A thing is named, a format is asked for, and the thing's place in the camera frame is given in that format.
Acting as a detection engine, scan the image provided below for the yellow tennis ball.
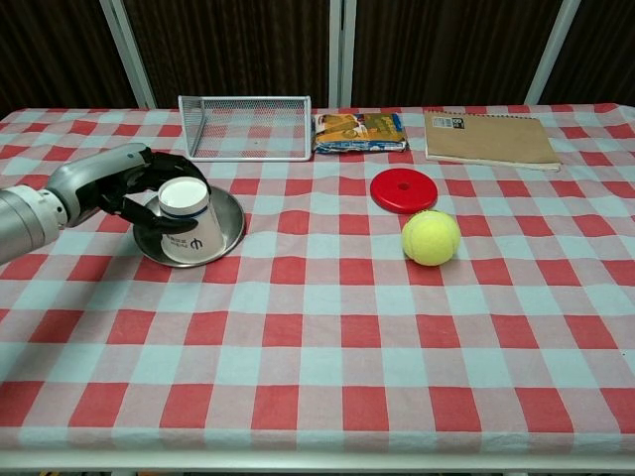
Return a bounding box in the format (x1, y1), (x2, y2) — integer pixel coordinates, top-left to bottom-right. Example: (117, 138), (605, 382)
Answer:
(401, 210), (462, 268)

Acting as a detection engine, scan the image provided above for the white paper cup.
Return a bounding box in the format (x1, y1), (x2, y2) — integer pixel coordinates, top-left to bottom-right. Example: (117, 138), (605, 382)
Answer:
(157, 177), (225, 265)

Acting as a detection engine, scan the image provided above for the white partition frame post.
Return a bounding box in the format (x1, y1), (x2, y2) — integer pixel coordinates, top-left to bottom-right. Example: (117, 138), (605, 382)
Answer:
(328, 0), (357, 109)
(97, 0), (159, 110)
(524, 0), (582, 106)

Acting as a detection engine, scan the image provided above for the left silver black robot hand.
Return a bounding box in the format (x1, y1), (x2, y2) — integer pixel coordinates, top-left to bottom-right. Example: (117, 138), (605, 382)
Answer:
(47, 142), (212, 235)

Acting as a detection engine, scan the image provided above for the dark brown pleated curtain panel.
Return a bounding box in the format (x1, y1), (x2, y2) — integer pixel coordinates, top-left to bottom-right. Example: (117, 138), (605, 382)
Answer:
(350, 0), (565, 108)
(0, 0), (138, 116)
(121, 0), (332, 109)
(543, 0), (635, 106)

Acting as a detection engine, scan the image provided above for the brown spiral notebook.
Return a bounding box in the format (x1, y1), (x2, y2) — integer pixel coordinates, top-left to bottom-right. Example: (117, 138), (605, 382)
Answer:
(423, 110), (565, 174)

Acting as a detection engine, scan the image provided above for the silver metal plate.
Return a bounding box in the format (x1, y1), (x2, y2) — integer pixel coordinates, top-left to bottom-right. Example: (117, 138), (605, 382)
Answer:
(134, 185), (247, 269)

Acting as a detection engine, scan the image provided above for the yellow blue snack packet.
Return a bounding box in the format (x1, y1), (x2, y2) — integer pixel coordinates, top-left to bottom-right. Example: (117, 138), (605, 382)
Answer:
(311, 112), (411, 156)

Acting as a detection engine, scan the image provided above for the red plastic disc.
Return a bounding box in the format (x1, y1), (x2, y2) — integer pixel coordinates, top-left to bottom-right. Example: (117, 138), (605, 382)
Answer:
(369, 168), (440, 215)

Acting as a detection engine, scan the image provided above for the red white checkered tablecloth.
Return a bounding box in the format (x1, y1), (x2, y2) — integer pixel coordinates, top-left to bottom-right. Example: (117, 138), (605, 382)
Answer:
(0, 102), (635, 455)

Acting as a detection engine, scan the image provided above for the white wire mesh basket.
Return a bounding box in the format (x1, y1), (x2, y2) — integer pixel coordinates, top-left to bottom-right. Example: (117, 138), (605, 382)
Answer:
(178, 95), (313, 163)

